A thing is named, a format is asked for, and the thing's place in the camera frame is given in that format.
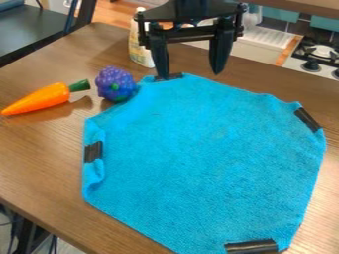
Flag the toy sink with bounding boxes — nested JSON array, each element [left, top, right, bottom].
[[181, 24, 305, 66]]

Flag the cream bottle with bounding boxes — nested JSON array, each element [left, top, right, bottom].
[[127, 6, 157, 69]]

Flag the toy stove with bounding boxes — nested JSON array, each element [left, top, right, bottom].
[[282, 35, 339, 81]]

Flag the black table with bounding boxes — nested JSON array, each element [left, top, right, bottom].
[[0, 3, 72, 68]]

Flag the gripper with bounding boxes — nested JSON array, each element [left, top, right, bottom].
[[132, 0, 250, 80]]

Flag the blue cloth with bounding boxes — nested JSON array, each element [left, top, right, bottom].
[[80, 71, 329, 254]]

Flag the orange toy carrot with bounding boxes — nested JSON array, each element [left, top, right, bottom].
[[0, 78, 93, 117]]

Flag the purple toy grapes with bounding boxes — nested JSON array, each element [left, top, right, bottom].
[[93, 65, 140, 103]]

